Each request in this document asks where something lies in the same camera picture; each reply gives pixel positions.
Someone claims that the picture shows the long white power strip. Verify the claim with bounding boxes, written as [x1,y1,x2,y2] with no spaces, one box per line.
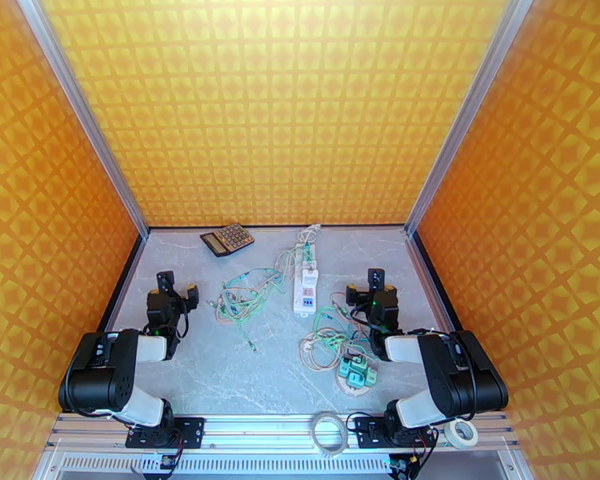
[293,242,322,318]

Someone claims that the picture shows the dark desk calculator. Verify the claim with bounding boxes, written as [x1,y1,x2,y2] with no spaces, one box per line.
[199,222,256,258]

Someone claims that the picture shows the white tape roll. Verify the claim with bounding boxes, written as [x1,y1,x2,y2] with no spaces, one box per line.
[443,418,480,450]

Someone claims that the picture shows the slotted vent panel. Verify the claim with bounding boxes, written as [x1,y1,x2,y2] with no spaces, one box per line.
[59,453,396,474]

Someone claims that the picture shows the green thin cable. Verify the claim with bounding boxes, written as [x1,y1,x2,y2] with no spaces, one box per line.
[218,266,286,352]
[305,306,376,367]

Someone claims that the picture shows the white power strip cord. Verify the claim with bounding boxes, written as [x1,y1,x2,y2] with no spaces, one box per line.
[294,223,323,247]

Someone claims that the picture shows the coiled beige socket cord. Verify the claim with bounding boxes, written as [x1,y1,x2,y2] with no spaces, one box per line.
[299,329,349,374]

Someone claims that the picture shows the clear tape ring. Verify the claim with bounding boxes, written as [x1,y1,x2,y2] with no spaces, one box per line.
[311,411,350,458]

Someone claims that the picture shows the small wired controller board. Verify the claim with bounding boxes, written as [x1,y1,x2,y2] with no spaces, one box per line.
[386,450,427,480]
[139,450,183,480]

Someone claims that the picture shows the aluminium front rail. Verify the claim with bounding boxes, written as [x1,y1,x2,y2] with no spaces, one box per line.
[45,412,521,452]

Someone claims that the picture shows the aluminium frame post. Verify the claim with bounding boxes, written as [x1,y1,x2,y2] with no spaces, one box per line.
[12,0,150,241]
[405,0,537,237]

